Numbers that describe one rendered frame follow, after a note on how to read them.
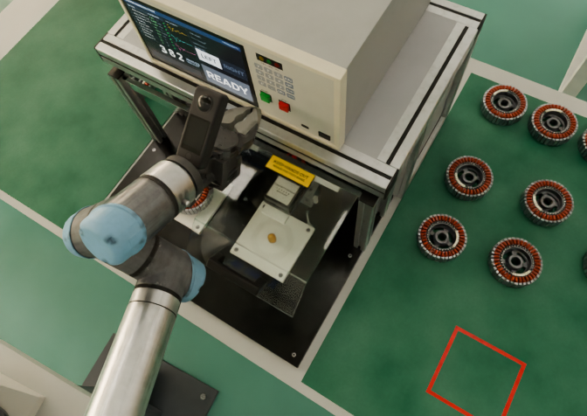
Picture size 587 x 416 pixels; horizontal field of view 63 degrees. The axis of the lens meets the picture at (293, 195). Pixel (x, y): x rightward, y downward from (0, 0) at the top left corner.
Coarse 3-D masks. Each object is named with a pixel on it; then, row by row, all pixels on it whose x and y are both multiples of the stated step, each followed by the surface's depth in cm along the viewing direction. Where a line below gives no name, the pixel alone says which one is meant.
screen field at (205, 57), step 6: (198, 54) 83; (204, 54) 82; (210, 54) 81; (204, 60) 84; (210, 60) 83; (216, 60) 82; (222, 60) 81; (222, 66) 82; (228, 66) 81; (234, 66) 80; (228, 72) 83; (234, 72) 82; (240, 72) 80
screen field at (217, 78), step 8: (208, 72) 87; (216, 72) 85; (208, 80) 90; (216, 80) 88; (224, 80) 86; (232, 80) 85; (224, 88) 89; (232, 88) 87; (240, 88) 86; (248, 88) 84; (248, 96) 87
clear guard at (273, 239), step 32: (256, 160) 91; (288, 160) 91; (224, 192) 89; (256, 192) 89; (288, 192) 88; (320, 192) 88; (352, 192) 87; (224, 224) 87; (256, 224) 86; (288, 224) 86; (320, 224) 85; (224, 256) 87; (256, 256) 84; (288, 256) 83; (320, 256) 83; (288, 288) 83
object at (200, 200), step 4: (204, 188) 118; (208, 188) 118; (204, 192) 117; (208, 192) 117; (212, 192) 119; (200, 196) 117; (204, 196) 117; (208, 196) 117; (196, 200) 117; (200, 200) 116; (204, 200) 117; (196, 204) 116; (200, 204) 116; (188, 208) 116; (192, 208) 116; (196, 208) 117; (200, 208) 118; (184, 212) 117; (188, 212) 117; (192, 212) 117; (196, 212) 118
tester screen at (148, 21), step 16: (128, 0) 80; (144, 16) 82; (160, 16) 79; (144, 32) 88; (160, 32) 84; (176, 32) 81; (192, 32) 78; (176, 48) 86; (192, 48) 83; (208, 48) 80; (224, 48) 77; (192, 64) 88; (208, 64) 84; (240, 64) 78; (240, 80) 83; (240, 96) 88
